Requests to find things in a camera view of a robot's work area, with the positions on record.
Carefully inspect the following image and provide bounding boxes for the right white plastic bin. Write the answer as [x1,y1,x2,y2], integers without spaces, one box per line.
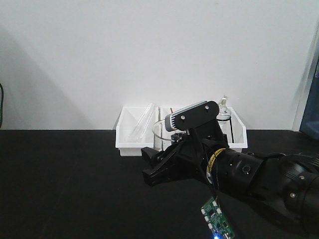
[226,107,248,152]

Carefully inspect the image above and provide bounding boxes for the left white plastic bin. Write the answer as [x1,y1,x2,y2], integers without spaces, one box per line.
[115,107,159,156]

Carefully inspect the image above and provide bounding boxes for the black wire tripod stand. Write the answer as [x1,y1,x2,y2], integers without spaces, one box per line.
[217,116,234,143]

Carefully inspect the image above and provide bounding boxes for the clear glass test tubes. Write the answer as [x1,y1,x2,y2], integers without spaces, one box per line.
[128,103,156,142]

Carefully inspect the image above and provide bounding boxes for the black cable at left edge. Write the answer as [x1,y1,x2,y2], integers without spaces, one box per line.
[0,83,5,129]

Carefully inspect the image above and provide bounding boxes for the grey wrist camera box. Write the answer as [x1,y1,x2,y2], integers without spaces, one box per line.
[164,101,219,132]

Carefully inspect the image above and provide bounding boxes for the green circuit board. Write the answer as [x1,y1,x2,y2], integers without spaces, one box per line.
[201,197,236,239]

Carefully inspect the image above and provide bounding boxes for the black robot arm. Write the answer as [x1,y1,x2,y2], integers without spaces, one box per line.
[141,119,319,237]

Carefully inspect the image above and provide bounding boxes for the clear glass beaker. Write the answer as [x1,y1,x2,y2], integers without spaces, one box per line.
[152,119,174,151]

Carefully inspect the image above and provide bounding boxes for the white plastic bin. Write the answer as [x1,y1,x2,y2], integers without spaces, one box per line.
[157,106,183,121]
[226,107,248,152]
[115,107,159,156]

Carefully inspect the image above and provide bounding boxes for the middle white plastic bin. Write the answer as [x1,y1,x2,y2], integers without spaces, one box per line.
[157,106,183,121]

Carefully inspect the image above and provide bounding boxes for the black camera cable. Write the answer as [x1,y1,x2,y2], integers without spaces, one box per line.
[190,128,221,200]

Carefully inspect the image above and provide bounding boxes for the blue cabinet at right edge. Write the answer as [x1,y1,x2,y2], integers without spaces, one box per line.
[300,57,319,140]

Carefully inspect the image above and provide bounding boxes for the glass alcohol burner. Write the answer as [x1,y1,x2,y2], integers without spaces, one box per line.
[216,95,231,124]

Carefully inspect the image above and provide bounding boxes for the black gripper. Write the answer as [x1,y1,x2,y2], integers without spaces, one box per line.
[141,119,227,187]

